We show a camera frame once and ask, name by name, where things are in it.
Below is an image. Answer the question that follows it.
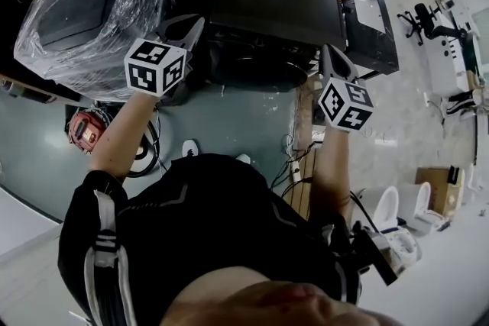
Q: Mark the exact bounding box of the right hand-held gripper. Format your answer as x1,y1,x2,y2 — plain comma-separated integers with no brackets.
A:
311,44,375,133

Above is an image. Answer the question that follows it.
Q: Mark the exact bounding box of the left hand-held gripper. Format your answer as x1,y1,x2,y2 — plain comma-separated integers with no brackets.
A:
124,13,206,98

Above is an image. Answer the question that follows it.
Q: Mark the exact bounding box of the person's left forearm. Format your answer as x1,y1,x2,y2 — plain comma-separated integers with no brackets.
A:
89,91,158,185

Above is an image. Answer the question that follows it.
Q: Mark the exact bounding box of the person's right forearm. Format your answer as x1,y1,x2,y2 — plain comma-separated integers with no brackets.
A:
311,127,355,223

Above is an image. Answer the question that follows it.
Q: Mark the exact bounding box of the dark grey washing machine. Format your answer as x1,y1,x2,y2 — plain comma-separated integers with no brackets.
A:
208,0,349,93

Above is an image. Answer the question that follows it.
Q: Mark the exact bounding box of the black side table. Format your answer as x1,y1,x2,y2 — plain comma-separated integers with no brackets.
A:
342,0,401,81

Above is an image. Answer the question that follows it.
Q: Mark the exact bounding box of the black office chair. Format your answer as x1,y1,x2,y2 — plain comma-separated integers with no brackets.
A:
397,2,438,48

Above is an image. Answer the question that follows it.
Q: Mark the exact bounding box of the plastic-wrapped grey appliance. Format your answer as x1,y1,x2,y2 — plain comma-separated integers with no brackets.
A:
13,0,175,102

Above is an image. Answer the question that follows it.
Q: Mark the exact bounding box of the white desk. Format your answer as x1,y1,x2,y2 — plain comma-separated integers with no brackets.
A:
426,0,484,98

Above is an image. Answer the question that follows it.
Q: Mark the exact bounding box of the wooden slat pallet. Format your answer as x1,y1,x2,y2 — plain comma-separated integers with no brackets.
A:
282,147,326,221

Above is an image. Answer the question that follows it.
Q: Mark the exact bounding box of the brown cardboard box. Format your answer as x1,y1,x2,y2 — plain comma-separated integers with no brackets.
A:
414,166,465,221

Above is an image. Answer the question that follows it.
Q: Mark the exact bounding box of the person's black clothing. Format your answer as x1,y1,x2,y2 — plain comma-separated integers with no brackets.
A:
57,152,362,326

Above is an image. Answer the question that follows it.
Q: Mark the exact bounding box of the person's face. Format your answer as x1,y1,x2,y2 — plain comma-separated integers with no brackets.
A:
162,265,406,326

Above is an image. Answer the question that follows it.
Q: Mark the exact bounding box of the black coiled hose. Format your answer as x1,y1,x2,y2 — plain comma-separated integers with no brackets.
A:
125,114,162,179

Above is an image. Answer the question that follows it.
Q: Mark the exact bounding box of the black cable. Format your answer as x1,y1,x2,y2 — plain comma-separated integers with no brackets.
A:
349,190,381,234

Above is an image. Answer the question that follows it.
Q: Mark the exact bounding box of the wooden shelf frame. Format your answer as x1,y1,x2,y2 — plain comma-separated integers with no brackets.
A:
0,72,83,106

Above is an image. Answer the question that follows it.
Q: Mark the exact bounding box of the grey and black recorder box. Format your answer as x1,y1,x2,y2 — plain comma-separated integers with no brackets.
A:
351,221,400,288

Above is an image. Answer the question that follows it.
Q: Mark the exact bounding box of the grey shoulder strap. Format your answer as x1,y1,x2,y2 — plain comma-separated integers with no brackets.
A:
83,189,139,326

